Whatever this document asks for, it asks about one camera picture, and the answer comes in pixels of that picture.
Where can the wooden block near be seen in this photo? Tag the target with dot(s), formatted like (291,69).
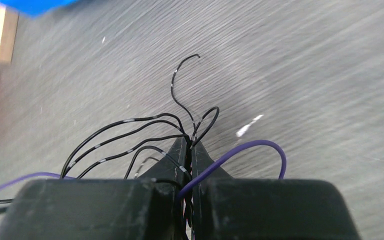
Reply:
(8,30)

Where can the blue plastic bin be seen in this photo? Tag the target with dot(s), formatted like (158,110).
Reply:
(35,8)

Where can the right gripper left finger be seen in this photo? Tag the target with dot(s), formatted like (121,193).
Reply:
(101,209)

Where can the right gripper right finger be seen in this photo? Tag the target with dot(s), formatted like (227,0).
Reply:
(227,208)

